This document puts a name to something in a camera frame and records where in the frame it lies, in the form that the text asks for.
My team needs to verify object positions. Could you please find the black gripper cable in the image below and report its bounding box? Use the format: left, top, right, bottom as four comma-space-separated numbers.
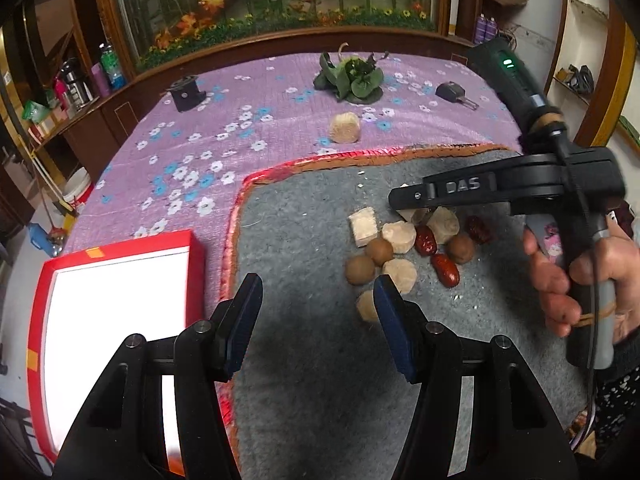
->
560, 130, 601, 453

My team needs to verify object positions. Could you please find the purple tumbler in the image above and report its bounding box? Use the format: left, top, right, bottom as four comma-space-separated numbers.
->
91, 62, 111, 98

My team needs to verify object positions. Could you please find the red box with white inside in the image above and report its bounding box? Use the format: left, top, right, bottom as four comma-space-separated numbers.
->
27, 230, 206, 466

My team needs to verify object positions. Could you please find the person's right forearm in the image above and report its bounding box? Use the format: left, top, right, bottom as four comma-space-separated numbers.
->
592, 337, 640, 461

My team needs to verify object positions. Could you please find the black car key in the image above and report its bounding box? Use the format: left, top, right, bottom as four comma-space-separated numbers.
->
435, 82, 479, 111

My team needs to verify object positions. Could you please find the grey mat with red border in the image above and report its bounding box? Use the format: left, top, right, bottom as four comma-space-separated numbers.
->
220, 144, 601, 480

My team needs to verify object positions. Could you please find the glass flower display panel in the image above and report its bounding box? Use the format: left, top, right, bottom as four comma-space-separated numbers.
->
97, 0, 451, 76

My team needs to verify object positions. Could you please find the green artificial plant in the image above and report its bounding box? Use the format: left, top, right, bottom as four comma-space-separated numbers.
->
313, 42, 391, 106

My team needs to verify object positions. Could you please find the person's right hand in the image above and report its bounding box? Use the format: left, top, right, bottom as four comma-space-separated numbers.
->
522, 224, 640, 343

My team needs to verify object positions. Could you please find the green plastic bag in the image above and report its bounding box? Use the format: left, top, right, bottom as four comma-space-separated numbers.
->
22, 100, 51, 124

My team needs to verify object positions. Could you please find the beige square chunk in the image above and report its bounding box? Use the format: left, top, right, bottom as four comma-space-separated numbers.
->
348, 208, 379, 247

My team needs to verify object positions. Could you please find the purple floral blanket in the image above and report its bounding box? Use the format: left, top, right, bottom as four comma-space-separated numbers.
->
62, 52, 523, 261

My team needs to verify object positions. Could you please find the green plastic bottle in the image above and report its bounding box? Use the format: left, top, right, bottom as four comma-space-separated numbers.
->
100, 42, 124, 91

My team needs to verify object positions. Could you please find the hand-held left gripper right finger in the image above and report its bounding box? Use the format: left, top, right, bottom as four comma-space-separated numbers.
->
372, 274, 581, 480

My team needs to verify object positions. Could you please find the black and silver thermos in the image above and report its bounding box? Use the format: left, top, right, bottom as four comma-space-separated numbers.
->
60, 57, 94, 106

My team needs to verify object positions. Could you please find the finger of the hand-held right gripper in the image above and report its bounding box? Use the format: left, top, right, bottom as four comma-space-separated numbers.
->
388, 169, 501, 211

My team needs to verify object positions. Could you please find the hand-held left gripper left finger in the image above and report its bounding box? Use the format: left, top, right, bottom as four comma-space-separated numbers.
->
52, 273, 264, 480

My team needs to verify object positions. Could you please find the red date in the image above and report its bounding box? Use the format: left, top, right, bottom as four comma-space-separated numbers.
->
415, 225, 438, 257
431, 253, 461, 288
466, 215, 495, 245

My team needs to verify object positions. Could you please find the brown longan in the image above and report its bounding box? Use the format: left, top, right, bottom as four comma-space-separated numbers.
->
446, 233, 476, 264
345, 255, 376, 286
365, 238, 395, 267

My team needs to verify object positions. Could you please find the white bucket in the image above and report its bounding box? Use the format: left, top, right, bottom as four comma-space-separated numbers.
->
62, 167, 96, 208

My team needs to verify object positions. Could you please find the black bag on shelf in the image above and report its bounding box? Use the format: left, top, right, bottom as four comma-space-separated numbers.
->
567, 64, 596, 97

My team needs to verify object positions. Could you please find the blue plastic toy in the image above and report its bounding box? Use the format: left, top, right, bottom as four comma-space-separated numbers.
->
27, 222, 64, 258

